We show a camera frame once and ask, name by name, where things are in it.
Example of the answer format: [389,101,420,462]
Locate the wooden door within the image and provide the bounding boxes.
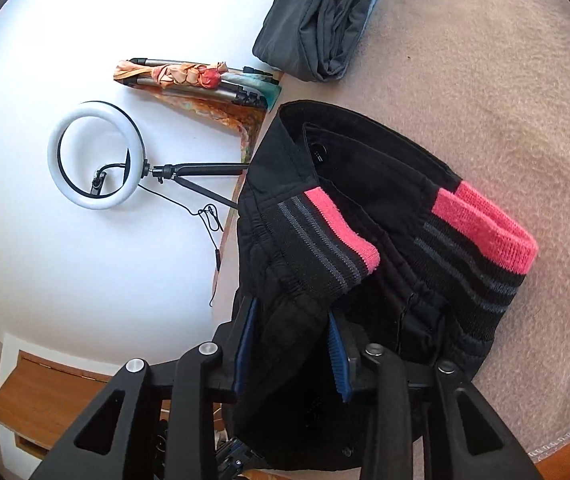
[0,351,176,453]

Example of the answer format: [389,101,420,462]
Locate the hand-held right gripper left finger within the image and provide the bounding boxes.
[29,296,258,480]

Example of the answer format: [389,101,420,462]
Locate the folded dark grey pants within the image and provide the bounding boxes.
[252,0,383,83]

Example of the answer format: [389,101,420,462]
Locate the black pants with pink waistband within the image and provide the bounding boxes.
[222,100,539,472]

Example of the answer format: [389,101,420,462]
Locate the white ring light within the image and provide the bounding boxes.
[47,100,150,211]

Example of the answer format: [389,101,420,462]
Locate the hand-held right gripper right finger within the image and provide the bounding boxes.
[328,313,548,480]

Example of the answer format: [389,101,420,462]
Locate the black ring light cable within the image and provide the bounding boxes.
[91,146,226,308]

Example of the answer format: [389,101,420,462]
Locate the black ring light stand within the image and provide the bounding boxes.
[145,161,252,210]

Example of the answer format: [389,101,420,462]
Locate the silver tripod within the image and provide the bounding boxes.
[126,58,280,109]

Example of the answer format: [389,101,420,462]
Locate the beige blanket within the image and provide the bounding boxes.
[211,0,570,461]

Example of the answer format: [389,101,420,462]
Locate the orange patterned scarf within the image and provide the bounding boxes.
[113,59,282,163]

